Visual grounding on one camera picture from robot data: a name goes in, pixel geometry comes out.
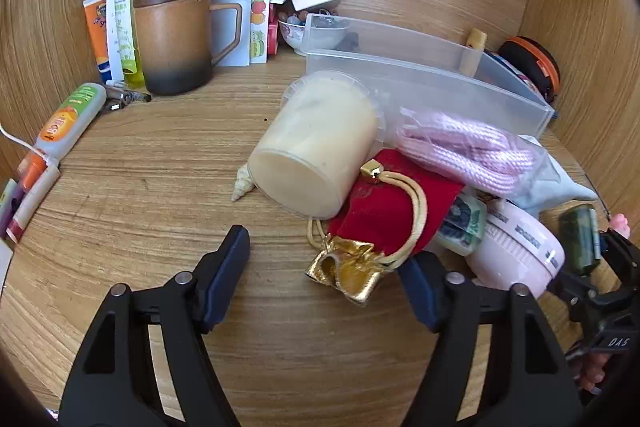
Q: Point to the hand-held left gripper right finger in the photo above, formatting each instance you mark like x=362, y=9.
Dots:
x=417, y=289

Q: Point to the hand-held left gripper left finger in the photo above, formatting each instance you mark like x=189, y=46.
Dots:
x=230, y=267

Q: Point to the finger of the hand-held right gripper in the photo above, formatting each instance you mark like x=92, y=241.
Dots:
x=575, y=292
x=622, y=254

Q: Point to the dark green small bottle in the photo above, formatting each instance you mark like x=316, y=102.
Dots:
x=580, y=234

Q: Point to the clear plastic storage box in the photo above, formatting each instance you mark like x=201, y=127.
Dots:
x=430, y=72

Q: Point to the wooden desktop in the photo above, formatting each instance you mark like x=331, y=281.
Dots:
x=200, y=167

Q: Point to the person's right hand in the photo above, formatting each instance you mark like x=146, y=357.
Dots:
x=595, y=372

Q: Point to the pink paw toy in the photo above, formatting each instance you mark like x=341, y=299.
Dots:
x=621, y=223

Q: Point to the pink round jar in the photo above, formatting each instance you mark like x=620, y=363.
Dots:
x=515, y=247

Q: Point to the green printed card packet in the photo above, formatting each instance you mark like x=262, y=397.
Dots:
x=465, y=222

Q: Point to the small seashell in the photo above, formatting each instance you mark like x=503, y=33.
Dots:
x=243, y=184

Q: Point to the cream plastic cup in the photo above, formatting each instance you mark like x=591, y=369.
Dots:
x=315, y=147

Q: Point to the white and red tube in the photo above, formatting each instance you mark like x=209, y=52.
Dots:
x=32, y=202

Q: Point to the black and orange zip case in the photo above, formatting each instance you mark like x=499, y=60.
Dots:
x=535, y=62

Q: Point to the green and orange tube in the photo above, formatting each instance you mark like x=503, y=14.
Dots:
x=70, y=117

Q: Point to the orange capped tube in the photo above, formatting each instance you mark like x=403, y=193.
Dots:
x=32, y=169

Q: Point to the brown ceramic mug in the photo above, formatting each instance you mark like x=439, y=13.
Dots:
x=175, y=42

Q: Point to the small ceramic bowl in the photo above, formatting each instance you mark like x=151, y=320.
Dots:
x=295, y=34

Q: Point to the fruit-print packet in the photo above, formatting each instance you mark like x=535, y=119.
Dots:
x=258, y=22

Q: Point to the beige cork cylinder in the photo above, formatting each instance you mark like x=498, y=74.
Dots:
x=475, y=49

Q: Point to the orange sunscreen tube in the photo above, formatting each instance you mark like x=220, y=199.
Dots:
x=97, y=37

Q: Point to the yellow-green spray bottle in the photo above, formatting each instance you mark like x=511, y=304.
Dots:
x=125, y=7

